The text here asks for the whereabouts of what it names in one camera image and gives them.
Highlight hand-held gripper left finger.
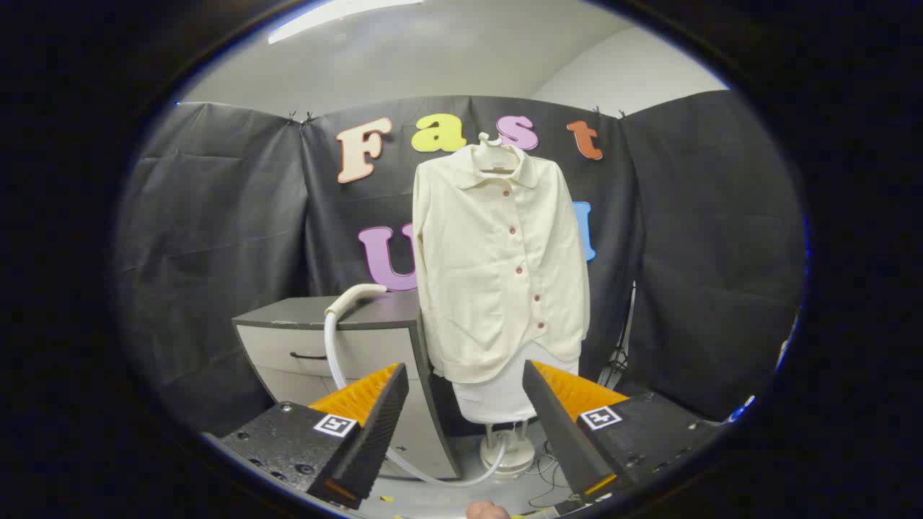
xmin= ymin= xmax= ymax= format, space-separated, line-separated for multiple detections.
xmin=204 ymin=363 xmax=410 ymax=510

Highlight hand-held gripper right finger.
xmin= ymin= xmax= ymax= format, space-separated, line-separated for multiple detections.
xmin=522 ymin=359 xmax=723 ymax=502

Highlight white garment steamer with hose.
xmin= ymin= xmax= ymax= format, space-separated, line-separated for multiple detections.
xmin=322 ymin=283 xmax=509 ymax=488

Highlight cream button-up shirt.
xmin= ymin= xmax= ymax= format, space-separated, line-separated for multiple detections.
xmin=412 ymin=141 xmax=592 ymax=384

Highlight white clothes hanger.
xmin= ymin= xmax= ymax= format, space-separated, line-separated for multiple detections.
xmin=472 ymin=132 xmax=520 ymax=174

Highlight white round stand base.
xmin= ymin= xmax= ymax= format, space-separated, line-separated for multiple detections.
xmin=480 ymin=422 xmax=536 ymax=479

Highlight white padded ironing form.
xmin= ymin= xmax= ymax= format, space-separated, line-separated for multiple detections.
xmin=452 ymin=341 xmax=580 ymax=424

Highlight grey drawer cabinet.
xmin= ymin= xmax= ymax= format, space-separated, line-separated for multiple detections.
xmin=232 ymin=290 xmax=462 ymax=480

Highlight hanging black cables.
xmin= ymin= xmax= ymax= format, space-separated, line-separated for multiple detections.
xmin=597 ymin=281 xmax=637 ymax=390

